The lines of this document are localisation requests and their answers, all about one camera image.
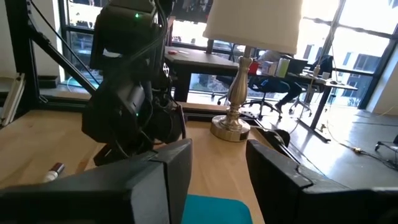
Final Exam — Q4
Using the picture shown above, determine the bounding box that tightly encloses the black stand leg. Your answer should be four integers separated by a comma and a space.
374, 133, 398, 154

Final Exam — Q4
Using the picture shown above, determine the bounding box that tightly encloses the black laptop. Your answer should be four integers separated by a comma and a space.
287, 57, 309, 75

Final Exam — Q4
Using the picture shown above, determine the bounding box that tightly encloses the white power strip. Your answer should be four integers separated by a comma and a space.
240, 110, 259, 120

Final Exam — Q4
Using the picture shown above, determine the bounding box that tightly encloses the white office desk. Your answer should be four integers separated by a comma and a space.
257, 70, 359, 142

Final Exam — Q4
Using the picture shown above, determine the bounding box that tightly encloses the white box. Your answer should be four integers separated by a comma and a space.
261, 60, 277, 76

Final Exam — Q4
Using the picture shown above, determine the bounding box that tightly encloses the dark bag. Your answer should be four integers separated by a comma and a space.
310, 54, 334, 76

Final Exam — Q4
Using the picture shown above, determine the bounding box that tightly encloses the person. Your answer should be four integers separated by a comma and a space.
257, 49, 304, 114

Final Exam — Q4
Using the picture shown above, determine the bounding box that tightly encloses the black floor cable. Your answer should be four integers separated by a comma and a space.
362, 150, 398, 171

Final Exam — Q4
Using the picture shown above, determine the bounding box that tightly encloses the white shade silver table lamp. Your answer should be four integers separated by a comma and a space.
202, 0, 304, 143

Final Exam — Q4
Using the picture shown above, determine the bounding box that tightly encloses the pale green canister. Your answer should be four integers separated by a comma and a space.
275, 57, 291, 78

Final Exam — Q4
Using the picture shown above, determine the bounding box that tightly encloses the small brown food coloring bottle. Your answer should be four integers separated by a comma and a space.
42, 162, 66, 184

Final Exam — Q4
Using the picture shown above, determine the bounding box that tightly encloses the white metal bar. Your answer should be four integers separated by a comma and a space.
0, 73, 26, 127

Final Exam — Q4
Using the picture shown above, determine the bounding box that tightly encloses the grey office desk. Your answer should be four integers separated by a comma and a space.
164, 45, 241, 103

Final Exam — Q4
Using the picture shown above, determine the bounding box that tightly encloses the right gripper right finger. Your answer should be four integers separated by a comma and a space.
245, 139, 398, 224

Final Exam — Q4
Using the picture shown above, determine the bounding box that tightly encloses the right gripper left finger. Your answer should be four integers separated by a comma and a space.
0, 138, 194, 224

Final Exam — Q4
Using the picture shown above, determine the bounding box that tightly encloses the teal plastic bin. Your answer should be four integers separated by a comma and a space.
181, 194, 253, 224

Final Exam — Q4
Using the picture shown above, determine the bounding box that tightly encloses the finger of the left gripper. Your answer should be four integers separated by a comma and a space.
93, 142, 147, 167

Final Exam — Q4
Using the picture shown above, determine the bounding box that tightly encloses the yellow extension cable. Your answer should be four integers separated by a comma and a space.
325, 123, 364, 156

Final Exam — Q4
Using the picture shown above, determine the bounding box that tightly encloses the black office chair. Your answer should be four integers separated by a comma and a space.
216, 75, 284, 121

